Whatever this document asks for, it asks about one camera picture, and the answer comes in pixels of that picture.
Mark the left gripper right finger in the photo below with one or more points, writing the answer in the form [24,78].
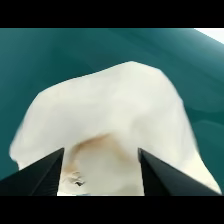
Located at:
[163,178]

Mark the white garment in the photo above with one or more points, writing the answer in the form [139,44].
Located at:
[113,110]

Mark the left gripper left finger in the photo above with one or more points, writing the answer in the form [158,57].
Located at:
[40,177]

